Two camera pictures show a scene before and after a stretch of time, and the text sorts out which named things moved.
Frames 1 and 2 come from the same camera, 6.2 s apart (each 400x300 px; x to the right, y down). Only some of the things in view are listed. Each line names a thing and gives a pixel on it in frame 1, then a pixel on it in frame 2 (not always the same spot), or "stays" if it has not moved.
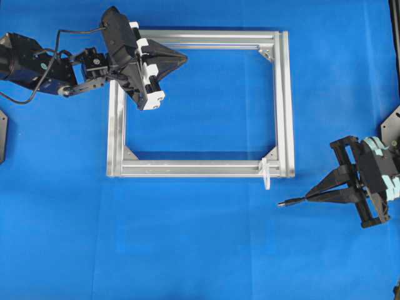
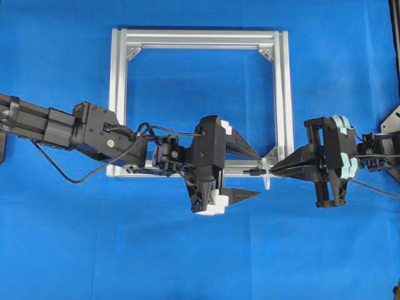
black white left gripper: x=124 y=50 → x=205 y=164
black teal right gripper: x=374 y=172 → x=339 y=155
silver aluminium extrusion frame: x=277 y=43 stays
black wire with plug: x=291 y=200 → x=258 y=172
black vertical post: x=394 y=8 stays
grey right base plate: x=390 y=129 stays
